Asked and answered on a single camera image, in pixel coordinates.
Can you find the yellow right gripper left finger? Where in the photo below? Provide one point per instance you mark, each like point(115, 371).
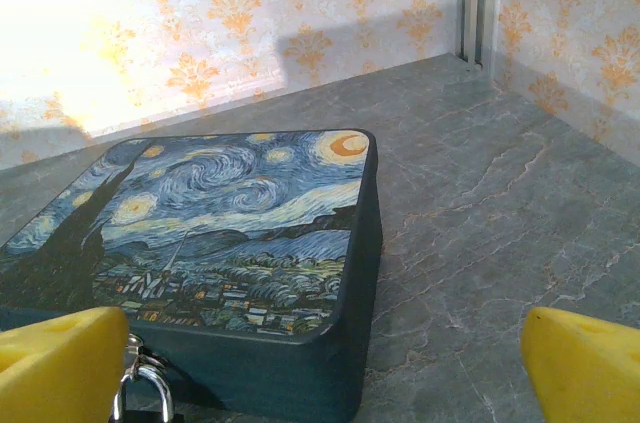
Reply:
point(55, 368)

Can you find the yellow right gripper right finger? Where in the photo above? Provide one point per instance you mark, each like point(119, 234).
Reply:
point(590, 373)

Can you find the aluminium frame corner post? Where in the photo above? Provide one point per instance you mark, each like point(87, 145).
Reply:
point(475, 3)

